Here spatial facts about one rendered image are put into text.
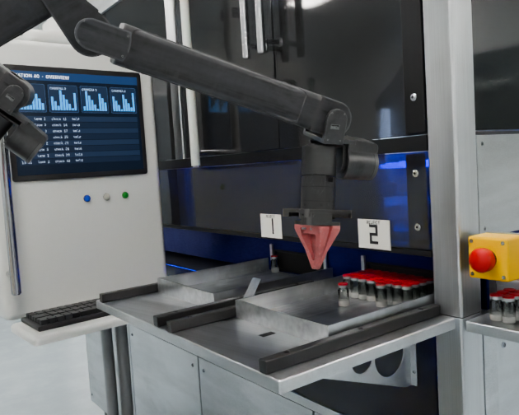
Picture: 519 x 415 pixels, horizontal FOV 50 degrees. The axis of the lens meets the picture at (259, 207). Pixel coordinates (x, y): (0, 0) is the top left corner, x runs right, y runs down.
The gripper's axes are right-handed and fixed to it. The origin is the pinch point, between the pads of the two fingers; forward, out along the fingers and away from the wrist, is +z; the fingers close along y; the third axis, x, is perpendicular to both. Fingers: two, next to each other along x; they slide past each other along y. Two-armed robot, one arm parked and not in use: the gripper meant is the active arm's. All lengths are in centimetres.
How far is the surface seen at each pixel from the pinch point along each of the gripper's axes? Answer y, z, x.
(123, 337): 7, 34, 100
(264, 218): 21.7, -6.3, 44.5
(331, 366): -5.4, 13.6, -10.1
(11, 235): -31, 0, 82
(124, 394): 9, 53, 102
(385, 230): 22.5, -5.2, 5.2
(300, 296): 14.2, 9.5, 20.7
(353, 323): 4.1, 9.3, -5.1
